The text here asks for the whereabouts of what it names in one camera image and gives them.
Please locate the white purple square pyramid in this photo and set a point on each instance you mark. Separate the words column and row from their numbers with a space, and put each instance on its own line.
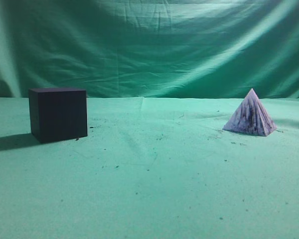
column 251, row 118

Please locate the dark purple cube block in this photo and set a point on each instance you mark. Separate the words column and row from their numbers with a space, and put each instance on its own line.
column 58, row 114

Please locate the green table cloth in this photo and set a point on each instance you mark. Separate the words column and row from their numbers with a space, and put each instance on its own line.
column 151, row 169

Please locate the green cloth backdrop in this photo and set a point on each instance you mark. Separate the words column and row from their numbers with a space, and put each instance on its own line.
column 151, row 48

